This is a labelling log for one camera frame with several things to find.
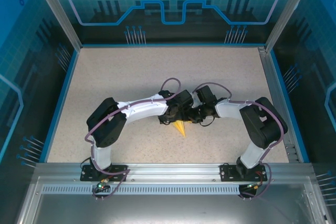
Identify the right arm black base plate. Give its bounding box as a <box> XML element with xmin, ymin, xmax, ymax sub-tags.
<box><xmin>219</xmin><ymin>163</ymin><xmax>268</xmax><ymax>182</ymax></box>

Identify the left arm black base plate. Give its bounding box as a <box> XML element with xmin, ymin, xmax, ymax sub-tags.
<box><xmin>80</xmin><ymin>165</ymin><xmax>129</xmax><ymax>182</ymax></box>

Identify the left cable connector plug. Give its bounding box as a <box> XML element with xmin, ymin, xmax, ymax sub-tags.
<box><xmin>96</xmin><ymin>179</ymin><xmax>110</xmax><ymax>191</ymax></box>

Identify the cable connector plug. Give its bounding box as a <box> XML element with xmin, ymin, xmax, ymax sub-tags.
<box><xmin>96</xmin><ymin>179</ymin><xmax>110</xmax><ymax>191</ymax></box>
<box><xmin>245</xmin><ymin>182</ymin><xmax>263</xmax><ymax>191</ymax></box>

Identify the right cable connector plug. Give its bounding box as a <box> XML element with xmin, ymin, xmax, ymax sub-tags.
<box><xmin>245</xmin><ymin>182</ymin><xmax>263</xmax><ymax>191</ymax></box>

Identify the right aluminium frame post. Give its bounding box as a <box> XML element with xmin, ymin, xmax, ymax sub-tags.
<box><xmin>264</xmin><ymin>0</ymin><xmax>317</xmax><ymax>51</ymax></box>

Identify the slotted metal cable duct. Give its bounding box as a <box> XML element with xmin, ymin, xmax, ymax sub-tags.
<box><xmin>41</xmin><ymin>185</ymin><xmax>307</xmax><ymax>196</ymax></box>

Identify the aluminium base beam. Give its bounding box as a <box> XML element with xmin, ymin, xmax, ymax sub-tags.
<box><xmin>35</xmin><ymin>163</ymin><xmax>314</xmax><ymax>183</ymax></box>

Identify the left aluminium frame post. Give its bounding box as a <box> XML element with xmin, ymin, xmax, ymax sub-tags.
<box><xmin>28</xmin><ymin>0</ymin><xmax>83</xmax><ymax>51</ymax></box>

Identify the aluminium frame post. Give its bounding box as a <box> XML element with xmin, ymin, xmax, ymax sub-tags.
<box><xmin>28</xmin><ymin>0</ymin><xmax>83</xmax><ymax>51</ymax></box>
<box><xmin>264</xmin><ymin>0</ymin><xmax>317</xmax><ymax>51</ymax></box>

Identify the aluminium side rail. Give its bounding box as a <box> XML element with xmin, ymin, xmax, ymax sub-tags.
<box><xmin>258</xmin><ymin>46</ymin><xmax>302</xmax><ymax>163</ymax></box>

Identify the yellow paper sheet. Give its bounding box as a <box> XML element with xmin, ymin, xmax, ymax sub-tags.
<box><xmin>172</xmin><ymin>119</ymin><xmax>188</xmax><ymax>138</ymax></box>

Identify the metal tray panel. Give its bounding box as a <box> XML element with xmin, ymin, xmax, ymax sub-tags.
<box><xmin>15</xmin><ymin>176</ymin><xmax>336</xmax><ymax>224</ymax></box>

